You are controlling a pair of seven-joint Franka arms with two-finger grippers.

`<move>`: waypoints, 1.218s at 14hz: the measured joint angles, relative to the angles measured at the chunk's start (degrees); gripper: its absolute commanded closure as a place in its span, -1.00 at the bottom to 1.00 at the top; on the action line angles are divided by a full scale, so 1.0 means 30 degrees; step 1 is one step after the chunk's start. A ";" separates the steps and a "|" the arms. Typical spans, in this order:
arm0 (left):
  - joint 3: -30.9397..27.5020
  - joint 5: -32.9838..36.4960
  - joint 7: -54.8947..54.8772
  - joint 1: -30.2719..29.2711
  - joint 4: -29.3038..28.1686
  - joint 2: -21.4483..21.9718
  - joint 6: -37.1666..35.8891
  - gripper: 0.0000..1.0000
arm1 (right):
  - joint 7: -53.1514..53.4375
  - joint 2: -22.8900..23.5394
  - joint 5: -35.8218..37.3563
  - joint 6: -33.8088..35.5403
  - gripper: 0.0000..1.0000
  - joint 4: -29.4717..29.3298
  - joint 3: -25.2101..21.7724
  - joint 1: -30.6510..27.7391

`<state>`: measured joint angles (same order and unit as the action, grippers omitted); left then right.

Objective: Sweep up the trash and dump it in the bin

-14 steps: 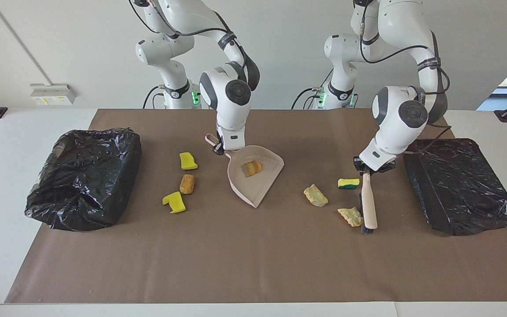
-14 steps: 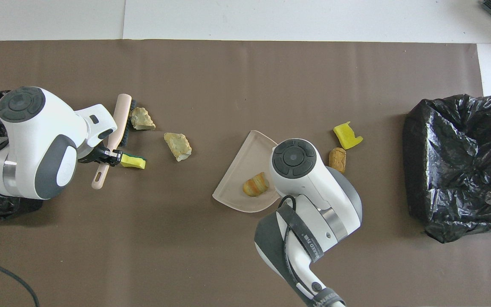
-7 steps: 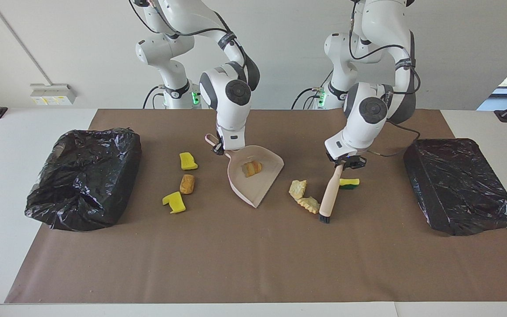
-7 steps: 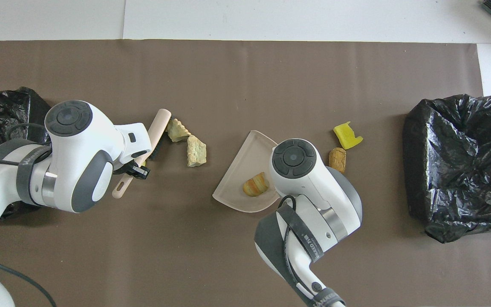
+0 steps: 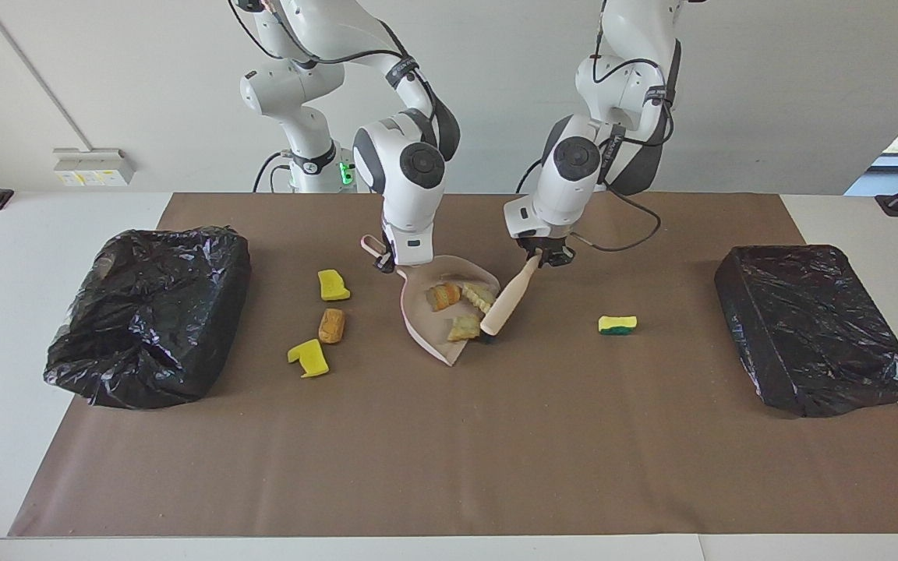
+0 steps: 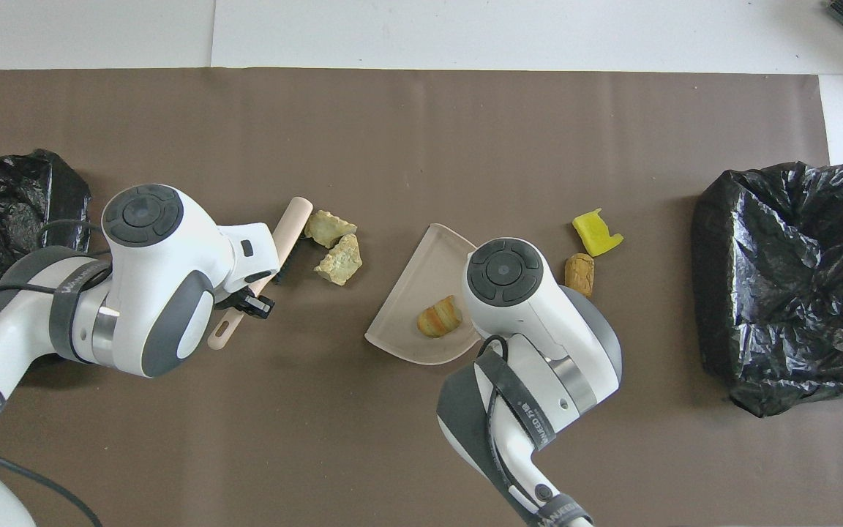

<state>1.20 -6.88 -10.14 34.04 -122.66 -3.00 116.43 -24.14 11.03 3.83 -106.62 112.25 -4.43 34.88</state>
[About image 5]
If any small yellow sponge chunk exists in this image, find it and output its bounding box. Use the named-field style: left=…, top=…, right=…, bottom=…
left=317, top=269, right=352, bottom=302

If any yellowish foam chunk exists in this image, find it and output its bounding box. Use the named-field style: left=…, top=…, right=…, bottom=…
left=427, top=282, right=463, bottom=312
left=461, top=280, right=497, bottom=314
left=447, top=315, right=483, bottom=343

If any beige hand brush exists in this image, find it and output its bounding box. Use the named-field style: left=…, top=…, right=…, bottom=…
left=479, top=253, right=542, bottom=342

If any pale pink plastic dustpan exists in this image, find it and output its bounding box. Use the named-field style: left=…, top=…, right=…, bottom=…
left=361, top=232, right=502, bottom=368

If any notched yellow sponge piece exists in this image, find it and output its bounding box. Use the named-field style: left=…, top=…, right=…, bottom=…
left=287, top=338, right=331, bottom=379

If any bin with crumpled black bag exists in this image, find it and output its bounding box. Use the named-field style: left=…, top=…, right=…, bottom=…
left=44, top=226, right=253, bottom=411

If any bin with smooth black bag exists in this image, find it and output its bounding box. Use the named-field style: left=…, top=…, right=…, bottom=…
left=714, top=245, right=898, bottom=419

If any brown paper table mat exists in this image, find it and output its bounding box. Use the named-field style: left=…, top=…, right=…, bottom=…
left=9, top=192, right=898, bottom=538

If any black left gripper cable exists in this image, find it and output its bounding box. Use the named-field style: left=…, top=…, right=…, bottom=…
left=574, top=31, right=677, bottom=253

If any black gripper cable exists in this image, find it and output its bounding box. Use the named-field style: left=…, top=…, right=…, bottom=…
left=229, top=0, right=419, bottom=71
left=574, top=31, right=677, bottom=253

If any black left arm base cable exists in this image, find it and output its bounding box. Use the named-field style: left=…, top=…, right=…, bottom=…
left=515, top=158, right=545, bottom=194

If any black arm base cable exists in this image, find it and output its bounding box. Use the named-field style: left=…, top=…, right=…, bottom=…
left=515, top=158, right=545, bottom=194
left=253, top=150, right=295, bottom=193

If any black right arm base cable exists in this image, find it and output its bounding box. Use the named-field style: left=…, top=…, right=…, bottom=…
left=253, top=150, right=295, bottom=193

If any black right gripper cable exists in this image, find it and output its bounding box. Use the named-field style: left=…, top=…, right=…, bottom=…
left=229, top=0, right=419, bottom=71

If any white wall socket box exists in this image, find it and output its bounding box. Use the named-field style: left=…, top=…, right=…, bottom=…
left=53, top=148, right=136, bottom=186

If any white wall cable conduit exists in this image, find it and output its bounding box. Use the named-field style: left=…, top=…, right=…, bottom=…
left=0, top=0, right=95, bottom=151

